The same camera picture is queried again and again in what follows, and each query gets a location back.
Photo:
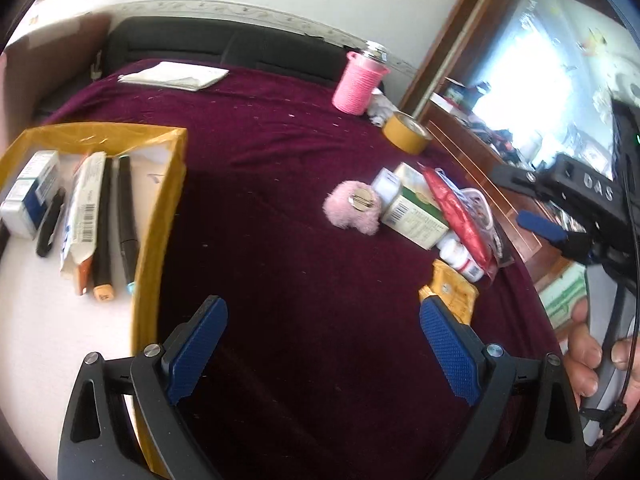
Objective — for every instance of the white orange toothpaste box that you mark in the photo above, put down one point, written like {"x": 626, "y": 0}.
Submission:
{"x": 82, "y": 210}

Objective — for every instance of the white paper sheet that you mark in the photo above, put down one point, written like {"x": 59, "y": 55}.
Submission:
{"x": 170, "y": 75}

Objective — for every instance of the red snack bag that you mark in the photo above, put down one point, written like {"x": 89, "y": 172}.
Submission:
{"x": 455, "y": 207}

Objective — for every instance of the maroon blanket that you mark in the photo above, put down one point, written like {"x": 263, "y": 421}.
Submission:
{"x": 300, "y": 310}

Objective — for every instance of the black marker orange cap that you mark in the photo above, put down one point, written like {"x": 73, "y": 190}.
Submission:
{"x": 103, "y": 240}

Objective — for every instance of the pink fluffy hair clip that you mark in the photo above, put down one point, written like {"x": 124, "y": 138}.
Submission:
{"x": 345, "y": 210}

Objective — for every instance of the white crumpled tissue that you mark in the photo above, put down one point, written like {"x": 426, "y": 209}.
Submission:
{"x": 382, "y": 107}

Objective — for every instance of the black marker teal cap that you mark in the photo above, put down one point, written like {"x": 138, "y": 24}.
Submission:
{"x": 126, "y": 215}

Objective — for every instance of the black leather sofa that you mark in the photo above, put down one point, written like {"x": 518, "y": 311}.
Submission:
{"x": 200, "y": 42}

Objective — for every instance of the bottle in pink knitted sleeve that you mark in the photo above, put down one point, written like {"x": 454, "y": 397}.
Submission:
{"x": 357, "y": 85}

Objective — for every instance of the brown cushion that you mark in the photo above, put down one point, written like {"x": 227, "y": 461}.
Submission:
{"x": 60, "y": 60}

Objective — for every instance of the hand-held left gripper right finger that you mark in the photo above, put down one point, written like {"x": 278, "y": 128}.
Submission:
{"x": 450, "y": 355}

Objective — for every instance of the small white blue box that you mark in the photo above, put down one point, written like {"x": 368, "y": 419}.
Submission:
{"x": 40, "y": 170}
{"x": 20, "y": 210}

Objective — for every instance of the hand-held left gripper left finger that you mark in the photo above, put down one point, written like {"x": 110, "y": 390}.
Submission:
{"x": 195, "y": 350}

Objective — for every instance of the black pen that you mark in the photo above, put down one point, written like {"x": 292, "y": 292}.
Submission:
{"x": 50, "y": 222}

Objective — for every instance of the pink cartoon plastic packet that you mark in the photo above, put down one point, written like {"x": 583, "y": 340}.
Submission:
{"x": 477, "y": 205}

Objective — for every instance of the white bottle red cap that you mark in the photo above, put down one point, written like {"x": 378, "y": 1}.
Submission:
{"x": 457, "y": 255}

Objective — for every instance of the person's right hand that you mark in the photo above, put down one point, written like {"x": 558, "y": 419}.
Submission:
{"x": 585, "y": 355}

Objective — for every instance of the yellow tape roll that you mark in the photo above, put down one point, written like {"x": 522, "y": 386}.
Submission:
{"x": 405, "y": 137}

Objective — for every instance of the yellow cracker packet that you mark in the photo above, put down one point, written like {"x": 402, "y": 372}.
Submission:
{"x": 450, "y": 290}

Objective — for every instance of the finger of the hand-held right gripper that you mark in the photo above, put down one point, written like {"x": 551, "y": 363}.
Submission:
{"x": 515, "y": 177}
{"x": 540, "y": 225}

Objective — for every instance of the green and white box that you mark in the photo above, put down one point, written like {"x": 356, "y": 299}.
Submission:
{"x": 415, "y": 215}

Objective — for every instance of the black snack bag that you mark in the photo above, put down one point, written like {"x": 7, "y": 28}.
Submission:
{"x": 501, "y": 250}

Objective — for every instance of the wooden cabinet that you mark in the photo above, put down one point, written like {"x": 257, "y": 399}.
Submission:
{"x": 475, "y": 157}

